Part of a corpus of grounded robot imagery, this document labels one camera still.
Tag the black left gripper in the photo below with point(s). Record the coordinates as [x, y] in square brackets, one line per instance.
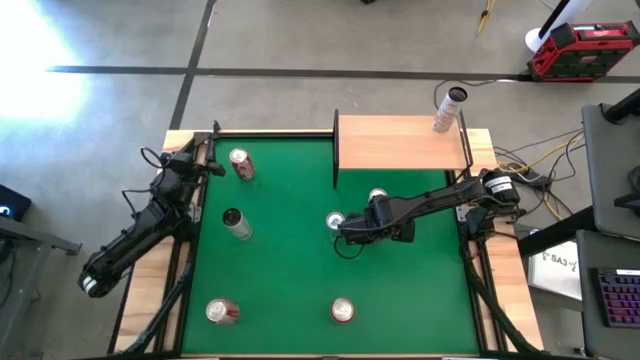
[181, 166]

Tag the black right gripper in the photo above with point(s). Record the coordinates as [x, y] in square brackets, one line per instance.
[372, 230]

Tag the red Coca-Cola can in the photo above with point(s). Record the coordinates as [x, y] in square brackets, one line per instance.
[243, 167]
[222, 311]

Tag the blue silver Red Bull can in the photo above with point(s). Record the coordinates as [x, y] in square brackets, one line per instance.
[334, 220]
[377, 193]

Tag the white Celsius can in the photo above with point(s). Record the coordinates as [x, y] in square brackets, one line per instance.
[239, 227]
[447, 112]

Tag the red Fanta can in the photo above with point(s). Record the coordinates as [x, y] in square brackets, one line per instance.
[342, 310]

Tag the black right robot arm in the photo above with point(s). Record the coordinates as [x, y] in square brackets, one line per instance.
[440, 197]

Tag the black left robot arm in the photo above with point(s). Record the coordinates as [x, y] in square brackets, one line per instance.
[127, 240]

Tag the green table mat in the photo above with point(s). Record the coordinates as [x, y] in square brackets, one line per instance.
[300, 280]

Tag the black power strip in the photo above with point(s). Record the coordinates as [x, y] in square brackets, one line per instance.
[535, 180]

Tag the grey metal stand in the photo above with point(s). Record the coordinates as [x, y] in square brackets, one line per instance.
[50, 242]

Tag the white labelled box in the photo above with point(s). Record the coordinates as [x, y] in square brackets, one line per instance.
[555, 270]

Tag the black computer with light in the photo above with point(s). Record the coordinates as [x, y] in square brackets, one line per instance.
[14, 202]

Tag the grey desk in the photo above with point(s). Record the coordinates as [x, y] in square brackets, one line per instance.
[590, 340]
[610, 175]

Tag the white black tower fan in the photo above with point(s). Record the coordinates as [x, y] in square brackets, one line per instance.
[537, 40]

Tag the black backlit keyboard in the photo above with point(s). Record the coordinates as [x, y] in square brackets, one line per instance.
[620, 300]

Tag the black desk device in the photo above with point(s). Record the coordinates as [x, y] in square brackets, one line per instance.
[630, 202]

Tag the red black tool case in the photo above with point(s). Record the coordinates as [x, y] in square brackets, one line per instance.
[582, 52]

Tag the black aluminium table frame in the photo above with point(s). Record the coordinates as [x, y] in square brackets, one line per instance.
[275, 134]

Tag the wooden shelf with black frame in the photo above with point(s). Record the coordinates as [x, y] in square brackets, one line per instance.
[395, 142]

